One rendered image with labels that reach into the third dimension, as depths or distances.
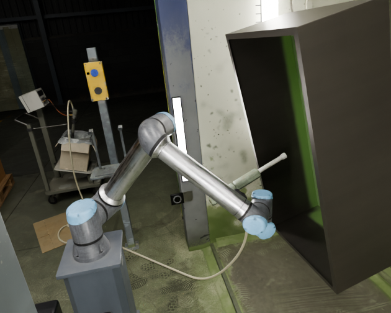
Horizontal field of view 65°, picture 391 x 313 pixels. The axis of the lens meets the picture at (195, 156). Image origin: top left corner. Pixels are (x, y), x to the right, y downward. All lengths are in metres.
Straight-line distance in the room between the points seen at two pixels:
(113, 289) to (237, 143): 1.29
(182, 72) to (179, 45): 0.18
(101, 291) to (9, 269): 1.52
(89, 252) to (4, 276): 1.45
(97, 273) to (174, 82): 1.24
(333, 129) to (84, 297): 1.40
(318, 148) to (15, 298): 1.09
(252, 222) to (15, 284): 1.06
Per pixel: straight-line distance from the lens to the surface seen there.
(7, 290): 0.24
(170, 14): 2.11
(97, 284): 1.73
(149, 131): 1.26
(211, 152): 2.28
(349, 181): 1.37
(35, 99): 3.83
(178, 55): 2.11
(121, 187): 1.61
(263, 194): 1.37
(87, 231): 1.63
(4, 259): 0.24
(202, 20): 2.14
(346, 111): 1.25
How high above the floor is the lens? 1.63
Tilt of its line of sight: 21 degrees down
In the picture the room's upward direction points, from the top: 6 degrees counter-clockwise
